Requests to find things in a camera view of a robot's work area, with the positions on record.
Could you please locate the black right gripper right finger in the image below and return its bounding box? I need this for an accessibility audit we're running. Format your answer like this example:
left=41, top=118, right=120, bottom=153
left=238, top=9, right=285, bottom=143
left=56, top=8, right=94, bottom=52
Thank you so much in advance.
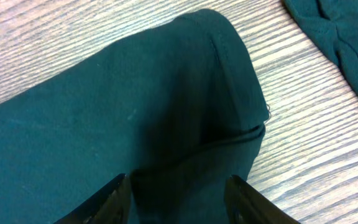
left=224, top=175, right=300, bottom=224

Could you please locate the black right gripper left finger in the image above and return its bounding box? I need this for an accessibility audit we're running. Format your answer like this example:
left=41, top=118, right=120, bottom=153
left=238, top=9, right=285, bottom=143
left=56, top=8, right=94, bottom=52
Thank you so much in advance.
left=55, top=174, right=132, bottom=224

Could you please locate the black t-shirt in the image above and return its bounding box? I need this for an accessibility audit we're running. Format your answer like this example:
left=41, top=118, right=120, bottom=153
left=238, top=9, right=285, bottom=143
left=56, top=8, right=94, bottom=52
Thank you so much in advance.
left=0, top=9, right=269, bottom=223

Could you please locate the black clothes pile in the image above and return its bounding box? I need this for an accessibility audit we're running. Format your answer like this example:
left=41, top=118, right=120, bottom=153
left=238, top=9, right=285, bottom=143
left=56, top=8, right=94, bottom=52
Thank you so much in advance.
left=284, top=0, right=358, bottom=96

